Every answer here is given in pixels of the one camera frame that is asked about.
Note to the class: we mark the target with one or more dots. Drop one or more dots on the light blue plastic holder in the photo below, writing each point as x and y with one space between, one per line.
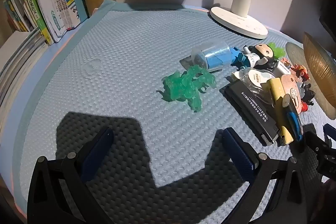
80 7

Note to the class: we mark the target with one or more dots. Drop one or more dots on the blue textured desk mat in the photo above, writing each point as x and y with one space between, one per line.
131 69

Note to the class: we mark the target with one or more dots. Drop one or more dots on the pink plastic gadget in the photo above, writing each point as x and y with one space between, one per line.
291 90

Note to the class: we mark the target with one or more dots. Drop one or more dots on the black rectangular case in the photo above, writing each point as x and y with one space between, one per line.
249 106

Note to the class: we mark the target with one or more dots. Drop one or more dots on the bright green fuzzy toy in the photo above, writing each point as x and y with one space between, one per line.
278 50

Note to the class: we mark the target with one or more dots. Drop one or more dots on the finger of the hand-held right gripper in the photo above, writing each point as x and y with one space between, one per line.
316 142
330 134

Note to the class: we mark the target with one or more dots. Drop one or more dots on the clear correction tape dispenser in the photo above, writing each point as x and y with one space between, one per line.
256 82

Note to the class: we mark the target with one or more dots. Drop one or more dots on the stack of flat books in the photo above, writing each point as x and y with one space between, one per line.
18 61

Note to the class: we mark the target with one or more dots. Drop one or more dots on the clear jar with blue contents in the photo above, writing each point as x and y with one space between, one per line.
215 56

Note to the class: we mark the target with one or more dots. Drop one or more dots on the white charger plug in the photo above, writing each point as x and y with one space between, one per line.
282 69

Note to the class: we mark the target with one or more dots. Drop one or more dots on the black haired doll figure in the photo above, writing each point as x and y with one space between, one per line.
252 58

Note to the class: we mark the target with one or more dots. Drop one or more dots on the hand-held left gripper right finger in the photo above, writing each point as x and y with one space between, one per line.
240 155

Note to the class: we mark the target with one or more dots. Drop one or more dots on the black toy figure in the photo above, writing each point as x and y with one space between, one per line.
307 94

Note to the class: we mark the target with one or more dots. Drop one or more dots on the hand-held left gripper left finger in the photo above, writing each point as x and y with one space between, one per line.
97 153

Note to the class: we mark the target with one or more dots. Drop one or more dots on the translucent green toy figure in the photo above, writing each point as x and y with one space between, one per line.
183 85

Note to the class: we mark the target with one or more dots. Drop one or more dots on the yellow utility knife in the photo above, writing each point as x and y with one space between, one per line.
277 90

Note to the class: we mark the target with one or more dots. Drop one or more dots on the amber ribbed glass bowl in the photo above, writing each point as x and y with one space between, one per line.
320 69

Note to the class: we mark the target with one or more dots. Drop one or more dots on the red toy figure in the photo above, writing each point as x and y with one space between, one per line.
300 72

